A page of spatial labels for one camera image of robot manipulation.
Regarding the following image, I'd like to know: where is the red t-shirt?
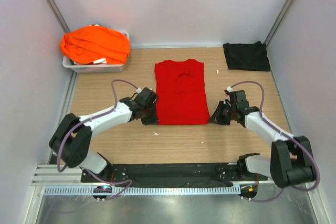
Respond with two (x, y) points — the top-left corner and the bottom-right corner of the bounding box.
(154, 59), (210, 125)

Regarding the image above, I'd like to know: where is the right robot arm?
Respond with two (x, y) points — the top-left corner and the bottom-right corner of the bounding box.
(208, 90), (319, 188)

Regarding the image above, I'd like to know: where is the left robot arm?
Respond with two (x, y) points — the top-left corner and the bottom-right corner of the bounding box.
(49, 88), (159, 182)

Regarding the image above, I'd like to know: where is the folded black t-shirt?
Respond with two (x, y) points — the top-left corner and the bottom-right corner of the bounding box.
(223, 41), (270, 72)

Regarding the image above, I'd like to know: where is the white red garment in basket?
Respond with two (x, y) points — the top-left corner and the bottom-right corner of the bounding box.
(74, 58), (107, 66)

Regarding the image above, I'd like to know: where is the orange t-shirt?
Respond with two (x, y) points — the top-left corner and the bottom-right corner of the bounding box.
(60, 25), (131, 64)

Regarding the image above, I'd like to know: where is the white plastic basket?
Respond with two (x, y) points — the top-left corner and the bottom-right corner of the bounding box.
(61, 31), (131, 73)

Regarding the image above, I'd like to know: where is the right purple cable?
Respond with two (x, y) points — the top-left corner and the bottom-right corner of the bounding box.
(230, 80), (321, 203)

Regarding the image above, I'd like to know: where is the purple cable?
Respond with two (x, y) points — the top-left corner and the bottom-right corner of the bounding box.
(56, 79), (133, 200)
(230, 80), (321, 203)

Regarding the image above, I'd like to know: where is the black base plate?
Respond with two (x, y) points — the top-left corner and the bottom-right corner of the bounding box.
(80, 162), (269, 189)

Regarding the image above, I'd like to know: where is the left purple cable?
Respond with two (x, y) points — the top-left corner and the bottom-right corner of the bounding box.
(56, 79), (133, 200)

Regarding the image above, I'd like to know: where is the slotted cable duct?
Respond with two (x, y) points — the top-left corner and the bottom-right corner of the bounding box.
(44, 185), (240, 196)

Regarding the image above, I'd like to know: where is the right corner post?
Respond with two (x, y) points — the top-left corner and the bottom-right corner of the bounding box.
(264, 0), (295, 46)

